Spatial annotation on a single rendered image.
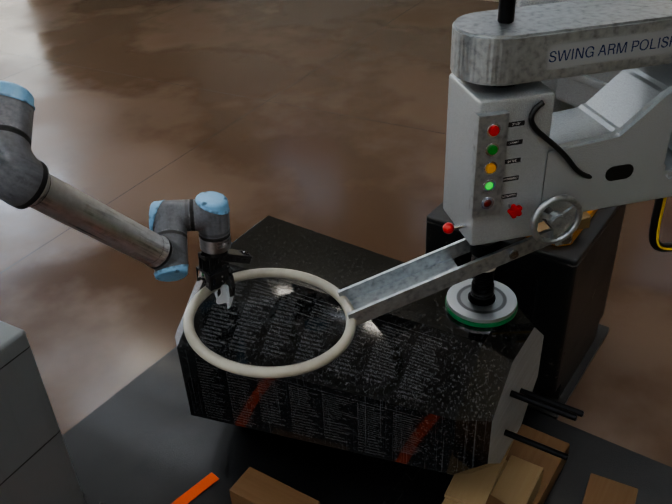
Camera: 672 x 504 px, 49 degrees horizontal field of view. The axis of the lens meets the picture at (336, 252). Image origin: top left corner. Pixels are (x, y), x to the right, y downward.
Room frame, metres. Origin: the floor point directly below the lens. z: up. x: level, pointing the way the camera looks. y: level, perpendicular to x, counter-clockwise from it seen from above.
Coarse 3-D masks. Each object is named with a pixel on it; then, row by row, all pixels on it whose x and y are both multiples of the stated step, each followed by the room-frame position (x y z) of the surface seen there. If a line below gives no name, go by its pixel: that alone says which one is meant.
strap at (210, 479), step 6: (210, 474) 1.84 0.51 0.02; (204, 480) 1.82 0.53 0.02; (210, 480) 1.82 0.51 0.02; (216, 480) 1.82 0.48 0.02; (198, 486) 1.79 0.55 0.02; (204, 486) 1.79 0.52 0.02; (186, 492) 1.77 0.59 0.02; (192, 492) 1.77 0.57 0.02; (198, 492) 1.76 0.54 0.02; (180, 498) 1.74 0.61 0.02; (186, 498) 1.74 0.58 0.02; (192, 498) 1.74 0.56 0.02
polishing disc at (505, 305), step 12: (456, 288) 1.84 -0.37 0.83; (468, 288) 1.84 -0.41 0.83; (504, 288) 1.83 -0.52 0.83; (456, 300) 1.78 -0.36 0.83; (504, 300) 1.77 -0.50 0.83; (516, 300) 1.77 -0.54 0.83; (456, 312) 1.73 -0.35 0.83; (468, 312) 1.72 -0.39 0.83; (480, 312) 1.72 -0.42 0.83; (492, 312) 1.72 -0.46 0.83; (504, 312) 1.71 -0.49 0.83
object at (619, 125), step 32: (608, 96) 1.91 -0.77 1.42; (640, 96) 1.83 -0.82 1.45; (576, 128) 1.81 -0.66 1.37; (608, 128) 1.79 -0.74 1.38; (640, 128) 1.77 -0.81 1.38; (576, 160) 1.73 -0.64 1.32; (608, 160) 1.75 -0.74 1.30; (640, 160) 1.77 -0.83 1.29; (544, 192) 1.71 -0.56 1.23; (576, 192) 1.74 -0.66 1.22; (608, 192) 1.76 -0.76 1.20; (640, 192) 1.78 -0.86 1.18
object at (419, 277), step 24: (528, 240) 1.75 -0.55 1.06; (408, 264) 1.79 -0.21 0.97; (432, 264) 1.81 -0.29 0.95; (480, 264) 1.72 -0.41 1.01; (360, 288) 1.76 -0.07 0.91; (384, 288) 1.76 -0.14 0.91; (408, 288) 1.68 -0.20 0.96; (432, 288) 1.69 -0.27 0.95; (360, 312) 1.64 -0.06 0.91; (384, 312) 1.66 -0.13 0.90
